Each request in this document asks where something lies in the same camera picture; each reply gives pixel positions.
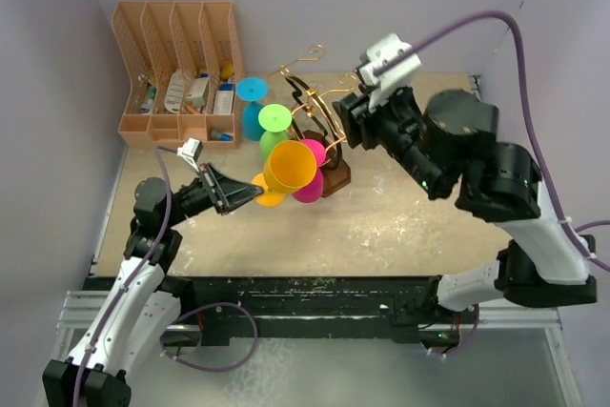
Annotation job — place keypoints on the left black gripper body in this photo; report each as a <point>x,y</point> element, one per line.
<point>193,198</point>

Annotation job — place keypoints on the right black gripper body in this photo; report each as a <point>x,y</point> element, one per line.
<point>391,126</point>

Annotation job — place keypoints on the yellow wine glass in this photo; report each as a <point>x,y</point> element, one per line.
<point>289,167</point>

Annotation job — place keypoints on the pink wine glass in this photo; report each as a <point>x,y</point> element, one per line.
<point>313,191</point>

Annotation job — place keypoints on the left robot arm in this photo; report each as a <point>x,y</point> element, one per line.
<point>144,300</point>

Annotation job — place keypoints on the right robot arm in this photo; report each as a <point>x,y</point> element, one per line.
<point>452,146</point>

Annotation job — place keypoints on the gold and black glass rack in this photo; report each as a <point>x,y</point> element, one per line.
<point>313,119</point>

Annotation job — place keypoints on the green wine glass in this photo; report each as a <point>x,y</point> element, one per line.
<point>274,119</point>

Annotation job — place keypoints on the blue wine glass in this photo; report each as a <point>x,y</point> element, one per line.
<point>251,90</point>

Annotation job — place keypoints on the grey and blue stamp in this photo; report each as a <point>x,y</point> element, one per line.
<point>216,135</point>

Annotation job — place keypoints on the white instruction card box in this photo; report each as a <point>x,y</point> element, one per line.
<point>224,99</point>

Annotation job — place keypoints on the green and white box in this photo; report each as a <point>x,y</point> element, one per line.
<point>197,96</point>

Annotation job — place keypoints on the yellow round item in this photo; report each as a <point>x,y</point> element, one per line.
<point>227,71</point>

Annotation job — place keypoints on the peach plastic desk organizer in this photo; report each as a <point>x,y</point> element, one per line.
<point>155,39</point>

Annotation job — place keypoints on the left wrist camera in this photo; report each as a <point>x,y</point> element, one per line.
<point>190,152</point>

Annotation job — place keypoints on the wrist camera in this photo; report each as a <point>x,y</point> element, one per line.
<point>190,152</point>
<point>386,66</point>

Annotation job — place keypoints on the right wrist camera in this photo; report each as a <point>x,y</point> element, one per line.
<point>386,66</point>

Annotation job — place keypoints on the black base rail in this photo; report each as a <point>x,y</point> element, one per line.
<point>397,308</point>

